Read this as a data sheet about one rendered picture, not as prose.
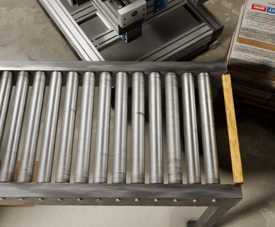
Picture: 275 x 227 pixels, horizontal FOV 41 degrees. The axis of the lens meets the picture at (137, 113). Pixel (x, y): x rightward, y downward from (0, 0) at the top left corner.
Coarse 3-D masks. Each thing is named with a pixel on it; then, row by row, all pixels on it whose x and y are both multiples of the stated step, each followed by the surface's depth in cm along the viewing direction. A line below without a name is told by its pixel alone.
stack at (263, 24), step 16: (256, 0) 157; (272, 0) 157; (240, 16) 197; (256, 16) 157; (272, 16) 154; (240, 32) 169; (256, 32) 166; (272, 32) 162; (240, 48) 177; (256, 48) 174; (240, 64) 188; (256, 64) 184; (272, 64) 180; (240, 80) 201; (256, 80) 196; (256, 96) 209; (272, 96) 203; (256, 112) 223
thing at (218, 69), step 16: (0, 64) 145; (16, 64) 145; (32, 64) 145; (48, 64) 145; (64, 64) 145; (80, 64) 145; (96, 64) 145; (112, 64) 145; (128, 64) 145; (144, 64) 145; (160, 64) 145; (176, 64) 145; (192, 64) 145; (208, 64) 145; (224, 64) 145; (16, 80) 150; (32, 80) 150; (48, 80) 150; (64, 80) 150; (80, 80) 150; (96, 80) 150; (112, 80) 150; (128, 80) 150
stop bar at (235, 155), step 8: (224, 80) 140; (224, 88) 138; (224, 96) 138; (232, 96) 137; (232, 104) 135; (232, 112) 134; (232, 120) 132; (232, 128) 131; (232, 136) 129; (232, 144) 128; (232, 152) 127; (232, 160) 126; (240, 160) 125; (232, 168) 125; (240, 168) 124; (240, 176) 123; (240, 184) 122
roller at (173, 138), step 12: (168, 84) 142; (168, 96) 139; (168, 108) 137; (168, 120) 135; (168, 132) 133; (168, 144) 131; (168, 156) 129; (180, 156) 129; (168, 168) 127; (180, 168) 127; (168, 180) 126; (180, 180) 125
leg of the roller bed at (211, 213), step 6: (210, 210) 148; (216, 210) 138; (222, 210) 137; (228, 210) 138; (204, 216) 160; (210, 216) 148; (216, 216) 147; (198, 222) 175; (204, 222) 160; (210, 222) 159
